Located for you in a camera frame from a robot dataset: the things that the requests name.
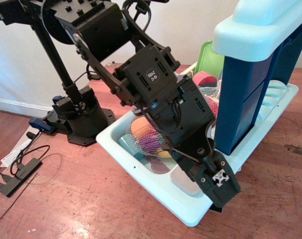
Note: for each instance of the green plastic toy plate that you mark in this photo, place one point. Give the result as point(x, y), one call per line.
point(209, 61)

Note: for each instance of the red toy cylinder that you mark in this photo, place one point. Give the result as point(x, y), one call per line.
point(203, 79)

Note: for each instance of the white paper sheet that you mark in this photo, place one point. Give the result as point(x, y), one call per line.
point(22, 142)

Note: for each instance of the mesh bag of toy food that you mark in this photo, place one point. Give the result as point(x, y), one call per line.
point(148, 140)

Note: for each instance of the black usb hub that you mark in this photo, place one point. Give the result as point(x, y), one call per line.
point(14, 183)

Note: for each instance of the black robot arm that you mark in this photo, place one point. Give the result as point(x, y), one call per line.
point(140, 72)

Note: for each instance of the light blue toy countertop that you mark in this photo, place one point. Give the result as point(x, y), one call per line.
point(257, 28)

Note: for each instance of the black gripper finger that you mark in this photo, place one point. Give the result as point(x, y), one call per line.
point(213, 207)

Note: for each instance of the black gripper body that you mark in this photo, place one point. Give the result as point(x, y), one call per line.
point(178, 111)

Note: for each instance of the blue toy kitchen cabinet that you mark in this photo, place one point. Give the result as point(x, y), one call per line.
point(244, 86)

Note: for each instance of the light blue toy sink base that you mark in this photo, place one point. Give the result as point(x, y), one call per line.
point(191, 207)

